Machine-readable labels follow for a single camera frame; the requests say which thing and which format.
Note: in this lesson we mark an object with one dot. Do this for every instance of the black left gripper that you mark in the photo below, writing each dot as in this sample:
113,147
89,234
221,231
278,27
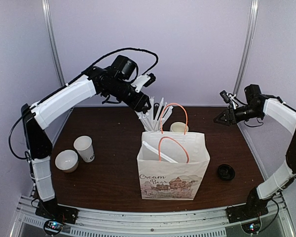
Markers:
137,104

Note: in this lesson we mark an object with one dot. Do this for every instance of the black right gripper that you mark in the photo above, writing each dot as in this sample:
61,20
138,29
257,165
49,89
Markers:
230,115

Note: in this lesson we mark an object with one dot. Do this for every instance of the stack of black cup lids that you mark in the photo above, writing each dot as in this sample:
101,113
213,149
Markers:
226,172

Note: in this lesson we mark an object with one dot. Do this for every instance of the single white straw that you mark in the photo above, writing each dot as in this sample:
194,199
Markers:
162,155

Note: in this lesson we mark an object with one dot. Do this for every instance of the white printed paper bag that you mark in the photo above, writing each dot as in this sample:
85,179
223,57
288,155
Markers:
162,180

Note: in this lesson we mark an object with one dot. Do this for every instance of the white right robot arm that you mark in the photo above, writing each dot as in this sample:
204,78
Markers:
282,135

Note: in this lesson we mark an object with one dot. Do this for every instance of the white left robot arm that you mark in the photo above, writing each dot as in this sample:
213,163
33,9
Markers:
110,81

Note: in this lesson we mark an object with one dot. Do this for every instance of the bundle of wrapped white straws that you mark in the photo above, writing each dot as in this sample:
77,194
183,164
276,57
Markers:
152,120

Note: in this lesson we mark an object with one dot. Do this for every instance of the cream ceramic mug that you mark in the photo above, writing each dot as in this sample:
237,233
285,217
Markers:
179,127

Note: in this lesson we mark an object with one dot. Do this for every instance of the white ceramic bowl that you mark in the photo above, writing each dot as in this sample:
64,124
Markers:
67,161

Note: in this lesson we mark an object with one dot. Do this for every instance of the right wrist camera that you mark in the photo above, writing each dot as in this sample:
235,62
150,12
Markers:
229,99

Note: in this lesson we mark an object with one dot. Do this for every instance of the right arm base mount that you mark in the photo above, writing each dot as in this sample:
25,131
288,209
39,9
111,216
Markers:
250,221

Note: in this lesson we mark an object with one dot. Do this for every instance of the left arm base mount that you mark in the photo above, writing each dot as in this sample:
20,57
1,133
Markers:
56,221

